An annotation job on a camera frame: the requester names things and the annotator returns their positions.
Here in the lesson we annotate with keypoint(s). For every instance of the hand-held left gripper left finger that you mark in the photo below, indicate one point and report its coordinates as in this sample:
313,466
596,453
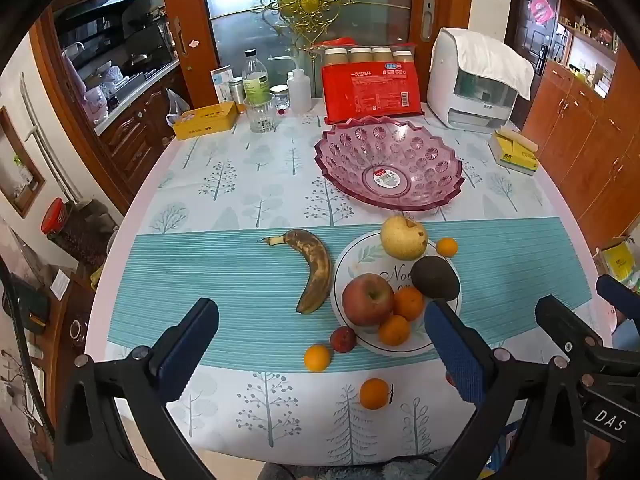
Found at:
185,355

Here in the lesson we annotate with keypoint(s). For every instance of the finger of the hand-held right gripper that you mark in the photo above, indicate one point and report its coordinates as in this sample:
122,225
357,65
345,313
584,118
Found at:
557,317
617,295

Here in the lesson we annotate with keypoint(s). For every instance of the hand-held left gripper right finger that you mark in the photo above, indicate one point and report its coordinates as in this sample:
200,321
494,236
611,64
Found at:
455,350

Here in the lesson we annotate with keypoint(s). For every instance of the dark avocado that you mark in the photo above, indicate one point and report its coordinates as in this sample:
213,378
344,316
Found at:
435,277

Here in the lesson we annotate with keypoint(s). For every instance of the red apple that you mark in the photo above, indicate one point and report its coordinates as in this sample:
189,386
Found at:
367,300

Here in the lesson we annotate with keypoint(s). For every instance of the small orange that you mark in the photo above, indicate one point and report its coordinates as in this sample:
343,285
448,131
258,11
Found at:
447,248

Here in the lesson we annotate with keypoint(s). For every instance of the red lychee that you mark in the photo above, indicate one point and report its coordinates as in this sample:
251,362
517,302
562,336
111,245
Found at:
343,340

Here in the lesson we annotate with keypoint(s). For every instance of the yellow pear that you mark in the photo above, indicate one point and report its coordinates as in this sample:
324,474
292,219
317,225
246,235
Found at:
402,237

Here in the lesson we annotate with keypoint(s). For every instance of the brown spotted banana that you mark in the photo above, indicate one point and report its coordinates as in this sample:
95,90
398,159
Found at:
315,270

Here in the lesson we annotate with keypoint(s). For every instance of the pink plastic bowl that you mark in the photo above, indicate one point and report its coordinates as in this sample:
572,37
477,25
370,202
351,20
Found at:
350,160

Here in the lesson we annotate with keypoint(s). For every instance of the cardboard box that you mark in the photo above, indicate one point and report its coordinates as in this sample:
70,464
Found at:
617,260

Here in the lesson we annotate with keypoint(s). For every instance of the teal striped table mat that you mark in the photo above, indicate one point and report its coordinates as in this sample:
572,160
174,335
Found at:
240,310

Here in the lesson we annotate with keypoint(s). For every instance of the yellow tissue pack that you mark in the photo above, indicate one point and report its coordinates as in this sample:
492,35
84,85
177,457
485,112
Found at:
512,157

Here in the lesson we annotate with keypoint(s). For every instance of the red lid jar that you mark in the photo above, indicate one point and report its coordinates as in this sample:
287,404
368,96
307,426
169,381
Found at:
55,215

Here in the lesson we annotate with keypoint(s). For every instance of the wooden kitchen base cabinet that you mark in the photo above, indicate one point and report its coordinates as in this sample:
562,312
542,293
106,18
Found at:
130,135

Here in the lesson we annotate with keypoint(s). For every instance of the yellow tin box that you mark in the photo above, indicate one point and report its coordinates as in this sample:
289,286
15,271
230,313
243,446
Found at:
205,122

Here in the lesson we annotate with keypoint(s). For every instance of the white plastic bag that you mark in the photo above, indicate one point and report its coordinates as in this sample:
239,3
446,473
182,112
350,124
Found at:
176,107

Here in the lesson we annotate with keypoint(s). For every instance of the clear drinking glass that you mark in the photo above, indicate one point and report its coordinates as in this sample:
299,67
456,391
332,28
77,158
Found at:
260,115

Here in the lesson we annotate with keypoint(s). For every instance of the white countertop appliance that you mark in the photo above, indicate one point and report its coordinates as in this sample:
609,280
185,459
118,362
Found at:
445,85

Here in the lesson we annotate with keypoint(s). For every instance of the small metal can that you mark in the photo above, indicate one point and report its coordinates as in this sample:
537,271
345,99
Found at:
236,91

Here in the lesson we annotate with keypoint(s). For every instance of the white towel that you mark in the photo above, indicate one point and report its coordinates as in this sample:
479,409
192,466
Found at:
490,55

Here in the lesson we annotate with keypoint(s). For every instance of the small white blue carton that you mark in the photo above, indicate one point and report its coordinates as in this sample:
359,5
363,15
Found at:
221,85

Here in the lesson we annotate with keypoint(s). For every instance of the red paper cup package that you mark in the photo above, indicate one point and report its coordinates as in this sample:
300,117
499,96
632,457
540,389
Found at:
370,90

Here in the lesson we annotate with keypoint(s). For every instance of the dark entry door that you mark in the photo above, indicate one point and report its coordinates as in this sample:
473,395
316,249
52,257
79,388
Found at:
530,35

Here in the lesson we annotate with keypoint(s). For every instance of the small glass jar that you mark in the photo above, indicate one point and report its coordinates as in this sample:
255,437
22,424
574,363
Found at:
280,97

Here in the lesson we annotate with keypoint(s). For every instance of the green label glass bottle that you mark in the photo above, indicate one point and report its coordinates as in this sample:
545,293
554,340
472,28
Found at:
256,85

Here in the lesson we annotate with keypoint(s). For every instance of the white plastic squeeze bottle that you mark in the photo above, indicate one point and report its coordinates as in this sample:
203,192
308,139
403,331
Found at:
299,92

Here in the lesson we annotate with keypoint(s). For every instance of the red door decoration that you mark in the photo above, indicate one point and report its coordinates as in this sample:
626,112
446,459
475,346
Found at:
541,7

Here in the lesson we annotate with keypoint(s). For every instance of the black frying pan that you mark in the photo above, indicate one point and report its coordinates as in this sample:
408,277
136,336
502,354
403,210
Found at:
136,58

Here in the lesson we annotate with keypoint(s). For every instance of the wooden framed glass door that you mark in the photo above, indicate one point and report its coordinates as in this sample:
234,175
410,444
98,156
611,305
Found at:
240,10

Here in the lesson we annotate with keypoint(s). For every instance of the range hood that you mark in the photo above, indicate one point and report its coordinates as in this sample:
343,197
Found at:
100,5

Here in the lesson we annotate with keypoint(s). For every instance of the gold door ornament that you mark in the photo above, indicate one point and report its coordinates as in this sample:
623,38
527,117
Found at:
306,1

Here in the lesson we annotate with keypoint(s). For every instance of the wooden wall cabinet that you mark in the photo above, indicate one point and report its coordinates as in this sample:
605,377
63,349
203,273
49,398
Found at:
590,135

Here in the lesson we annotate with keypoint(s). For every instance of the wooden picture frame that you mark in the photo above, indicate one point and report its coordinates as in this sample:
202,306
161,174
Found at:
15,160

